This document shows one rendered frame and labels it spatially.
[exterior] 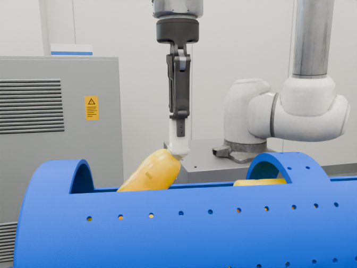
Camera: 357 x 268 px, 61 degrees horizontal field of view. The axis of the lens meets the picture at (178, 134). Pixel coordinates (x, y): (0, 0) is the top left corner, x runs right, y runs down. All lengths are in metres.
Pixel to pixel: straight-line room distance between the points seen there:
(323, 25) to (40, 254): 0.88
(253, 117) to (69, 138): 1.22
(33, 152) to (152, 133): 1.57
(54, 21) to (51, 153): 1.56
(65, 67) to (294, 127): 1.32
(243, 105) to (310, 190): 0.57
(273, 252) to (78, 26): 2.90
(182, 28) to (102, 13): 2.67
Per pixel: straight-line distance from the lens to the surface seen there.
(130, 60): 3.15
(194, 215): 0.45
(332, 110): 1.00
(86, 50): 2.04
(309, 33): 0.99
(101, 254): 0.45
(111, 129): 1.91
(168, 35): 0.53
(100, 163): 1.96
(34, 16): 2.91
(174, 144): 0.55
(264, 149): 1.10
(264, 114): 1.02
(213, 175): 0.97
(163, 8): 0.53
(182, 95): 0.50
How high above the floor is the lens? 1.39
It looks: 13 degrees down
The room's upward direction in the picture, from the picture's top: straight up
